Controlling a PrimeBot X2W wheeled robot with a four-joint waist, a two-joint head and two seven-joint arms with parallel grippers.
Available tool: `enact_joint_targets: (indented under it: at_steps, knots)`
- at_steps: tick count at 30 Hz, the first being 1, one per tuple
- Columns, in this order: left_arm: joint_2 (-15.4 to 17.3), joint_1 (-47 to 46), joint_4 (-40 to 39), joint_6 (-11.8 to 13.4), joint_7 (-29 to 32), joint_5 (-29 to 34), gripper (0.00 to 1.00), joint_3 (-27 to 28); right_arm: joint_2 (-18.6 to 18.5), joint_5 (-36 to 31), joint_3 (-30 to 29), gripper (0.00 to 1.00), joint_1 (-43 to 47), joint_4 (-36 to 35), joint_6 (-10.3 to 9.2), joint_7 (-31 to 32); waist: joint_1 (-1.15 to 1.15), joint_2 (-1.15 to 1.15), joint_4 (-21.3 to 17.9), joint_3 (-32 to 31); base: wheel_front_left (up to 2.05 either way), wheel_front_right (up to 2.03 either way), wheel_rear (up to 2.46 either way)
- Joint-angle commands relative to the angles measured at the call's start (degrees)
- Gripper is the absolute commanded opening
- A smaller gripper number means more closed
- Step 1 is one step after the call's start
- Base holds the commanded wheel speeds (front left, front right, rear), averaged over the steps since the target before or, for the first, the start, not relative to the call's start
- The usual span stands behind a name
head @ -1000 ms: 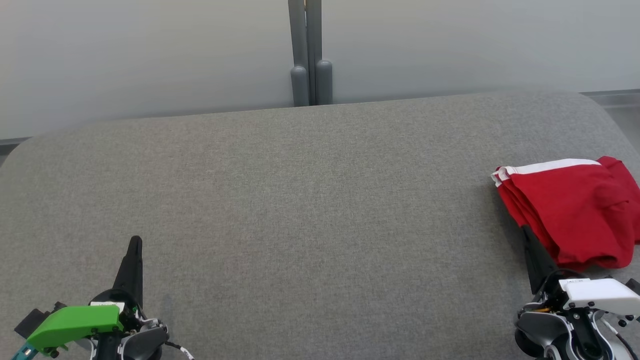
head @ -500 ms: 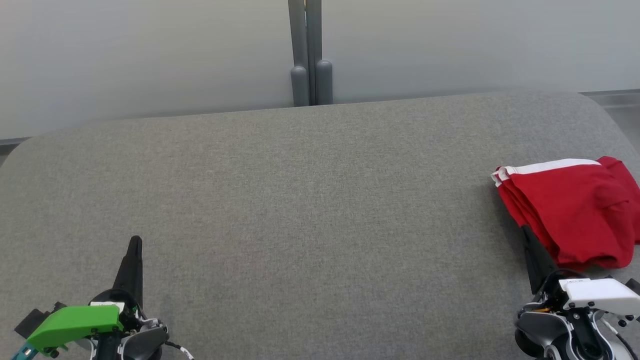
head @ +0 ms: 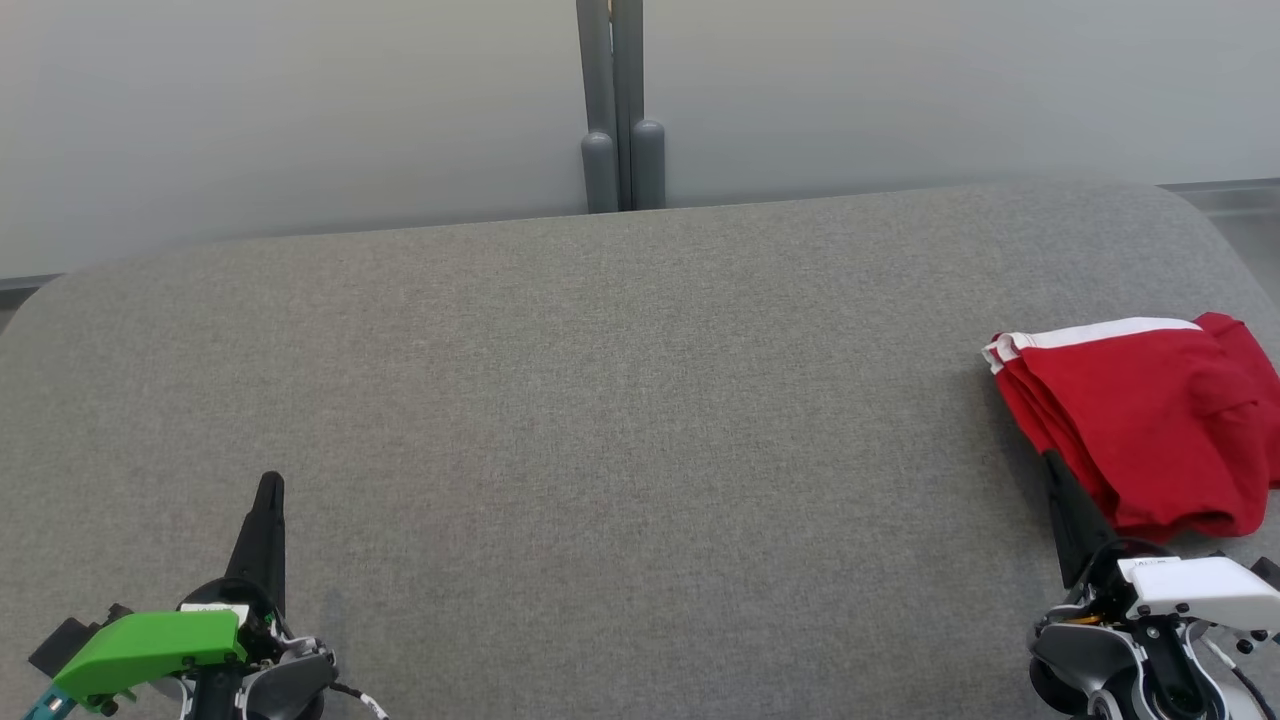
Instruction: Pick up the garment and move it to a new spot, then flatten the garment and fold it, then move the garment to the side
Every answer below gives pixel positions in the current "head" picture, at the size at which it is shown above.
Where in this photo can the grey cylindrical post foot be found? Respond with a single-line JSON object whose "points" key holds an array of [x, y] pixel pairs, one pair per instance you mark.
{"points": [[648, 165], [600, 175]]}

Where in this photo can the grey fabric sofa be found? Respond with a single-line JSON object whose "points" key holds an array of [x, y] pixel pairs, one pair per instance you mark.
{"points": [[600, 400]]}

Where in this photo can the grey wall base rail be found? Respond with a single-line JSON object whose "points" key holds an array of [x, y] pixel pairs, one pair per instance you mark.
{"points": [[1230, 195], [25, 290]]}

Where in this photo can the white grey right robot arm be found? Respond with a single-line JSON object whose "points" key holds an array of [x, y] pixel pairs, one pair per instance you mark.
{"points": [[1090, 650]]}

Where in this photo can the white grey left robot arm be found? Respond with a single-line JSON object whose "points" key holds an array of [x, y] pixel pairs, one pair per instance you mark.
{"points": [[290, 685]]}

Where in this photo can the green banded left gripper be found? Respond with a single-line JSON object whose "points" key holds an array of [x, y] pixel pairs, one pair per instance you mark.
{"points": [[150, 650]]}

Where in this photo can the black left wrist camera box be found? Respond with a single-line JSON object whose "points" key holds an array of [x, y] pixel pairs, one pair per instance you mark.
{"points": [[62, 640]]}

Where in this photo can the red shorts white striped hem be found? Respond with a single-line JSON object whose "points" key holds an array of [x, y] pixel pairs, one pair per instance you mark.
{"points": [[1130, 420]]}

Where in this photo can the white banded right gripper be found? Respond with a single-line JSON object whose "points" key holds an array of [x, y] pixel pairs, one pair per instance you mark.
{"points": [[1200, 590]]}

